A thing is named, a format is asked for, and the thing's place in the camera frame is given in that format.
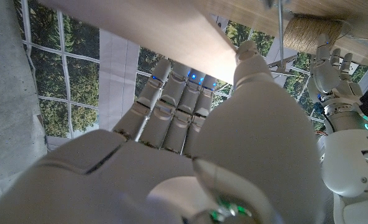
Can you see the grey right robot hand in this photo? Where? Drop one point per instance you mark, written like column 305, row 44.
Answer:
column 233, row 155

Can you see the wooden stick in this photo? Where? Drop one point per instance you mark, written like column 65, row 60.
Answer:
column 156, row 28

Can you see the jute twine spool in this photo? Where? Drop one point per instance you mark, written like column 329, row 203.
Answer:
column 305, row 32

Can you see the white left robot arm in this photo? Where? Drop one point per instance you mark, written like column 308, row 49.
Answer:
column 348, row 161

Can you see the thin metal rod with clips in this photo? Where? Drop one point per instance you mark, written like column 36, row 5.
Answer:
column 281, row 37

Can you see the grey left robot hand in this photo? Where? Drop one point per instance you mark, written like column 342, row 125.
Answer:
column 330, row 77

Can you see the printed window backdrop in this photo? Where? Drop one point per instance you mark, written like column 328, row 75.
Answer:
column 75, row 77

